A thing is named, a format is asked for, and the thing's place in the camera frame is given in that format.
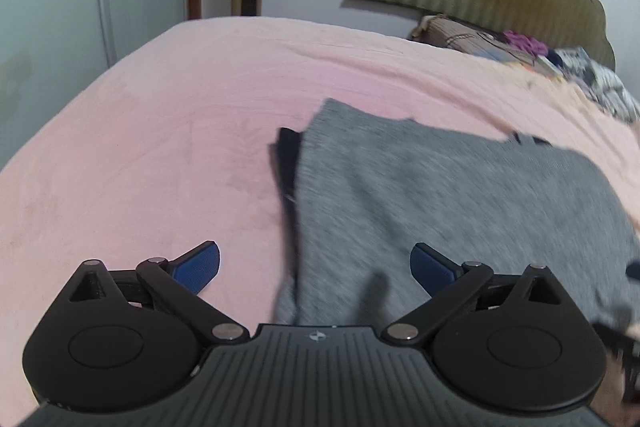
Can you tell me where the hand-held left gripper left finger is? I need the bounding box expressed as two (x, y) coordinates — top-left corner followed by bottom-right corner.
(62, 240), (250, 347)

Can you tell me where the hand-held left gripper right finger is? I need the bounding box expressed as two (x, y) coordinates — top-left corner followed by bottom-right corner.
(381, 243), (568, 344)

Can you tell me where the grey sweater with navy sleeves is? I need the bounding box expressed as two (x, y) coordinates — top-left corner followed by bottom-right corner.
(270, 98), (640, 333)

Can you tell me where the pile of patterned clothes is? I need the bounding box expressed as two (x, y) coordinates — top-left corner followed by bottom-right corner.
(550, 47), (640, 122)

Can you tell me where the pink bed sheet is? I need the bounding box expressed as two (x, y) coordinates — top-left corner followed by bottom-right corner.
(0, 16), (640, 427)

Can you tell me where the brown woven pillow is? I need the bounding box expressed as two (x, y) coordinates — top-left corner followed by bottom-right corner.
(410, 13), (506, 58)

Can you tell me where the purple cloth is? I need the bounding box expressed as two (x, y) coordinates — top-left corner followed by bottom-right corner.
(502, 30), (548, 58)

